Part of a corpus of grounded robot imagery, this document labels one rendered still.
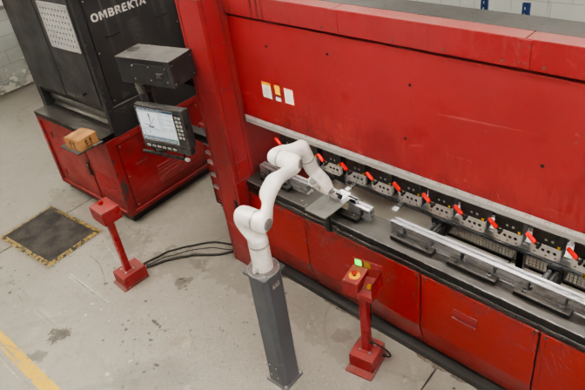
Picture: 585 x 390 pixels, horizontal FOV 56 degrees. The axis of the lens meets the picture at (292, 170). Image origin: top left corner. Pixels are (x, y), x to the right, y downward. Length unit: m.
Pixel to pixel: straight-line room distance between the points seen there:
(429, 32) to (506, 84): 0.43
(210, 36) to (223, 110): 0.54
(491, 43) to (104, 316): 3.59
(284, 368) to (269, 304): 0.60
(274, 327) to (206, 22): 1.98
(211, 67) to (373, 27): 1.29
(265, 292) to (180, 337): 1.31
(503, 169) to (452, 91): 0.46
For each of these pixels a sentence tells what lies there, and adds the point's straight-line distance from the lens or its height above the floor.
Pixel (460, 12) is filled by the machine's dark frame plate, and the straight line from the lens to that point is 2.91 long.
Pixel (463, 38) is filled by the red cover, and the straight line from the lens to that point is 2.71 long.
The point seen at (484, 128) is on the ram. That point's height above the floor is 1.81.
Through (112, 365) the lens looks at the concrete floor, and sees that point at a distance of 4.48.
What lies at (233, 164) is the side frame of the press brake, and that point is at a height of 1.06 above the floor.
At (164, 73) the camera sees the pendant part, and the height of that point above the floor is 1.86.
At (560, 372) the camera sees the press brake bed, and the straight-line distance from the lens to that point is 3.45.
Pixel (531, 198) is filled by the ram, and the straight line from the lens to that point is 2.93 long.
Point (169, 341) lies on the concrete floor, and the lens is 4.45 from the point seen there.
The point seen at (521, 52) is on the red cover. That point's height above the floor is 2.24.
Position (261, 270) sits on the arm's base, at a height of 1.04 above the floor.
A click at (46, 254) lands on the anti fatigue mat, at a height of 0.02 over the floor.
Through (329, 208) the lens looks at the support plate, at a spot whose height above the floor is 1.00.
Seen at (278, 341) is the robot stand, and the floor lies 0.47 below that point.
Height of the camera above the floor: 3.20
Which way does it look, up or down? 33 degrees down
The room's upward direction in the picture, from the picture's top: 8 degrees counter-clockwise
